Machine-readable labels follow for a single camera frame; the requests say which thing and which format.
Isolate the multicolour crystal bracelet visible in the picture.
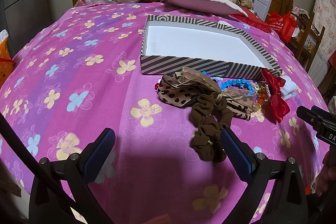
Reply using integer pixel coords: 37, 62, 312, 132
247, 82, 272, 111

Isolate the leopard print bow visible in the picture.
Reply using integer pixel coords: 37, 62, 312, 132
156, 67, 254, 121

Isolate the brown scrunchie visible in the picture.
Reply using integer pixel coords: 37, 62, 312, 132
190, 94, 234, 162

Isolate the wooden chair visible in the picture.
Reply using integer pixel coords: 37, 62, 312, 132
288, 11, 325, 72

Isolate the pink white pillow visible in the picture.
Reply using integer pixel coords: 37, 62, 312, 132
161, 0, 248, 17

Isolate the light blue fluffy scrunchie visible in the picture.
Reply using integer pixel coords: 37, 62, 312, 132
280, 75, 297, 101

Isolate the person's right hand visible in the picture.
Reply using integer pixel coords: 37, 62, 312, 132
315, 146, 335, 197

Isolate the red shopping bag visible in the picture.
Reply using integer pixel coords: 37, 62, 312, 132
268, 11, 297, 43

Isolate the red satin bow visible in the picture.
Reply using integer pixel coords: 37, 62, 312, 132
261, 68, 290, 123

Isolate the black white striped box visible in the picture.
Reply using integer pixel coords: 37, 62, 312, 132
140, 15, 282, 80

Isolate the red pillow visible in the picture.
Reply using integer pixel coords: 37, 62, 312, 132
230, 7, 272, 33

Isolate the blue bead bracelet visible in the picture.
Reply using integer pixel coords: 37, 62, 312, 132
201, 70, 259, 92

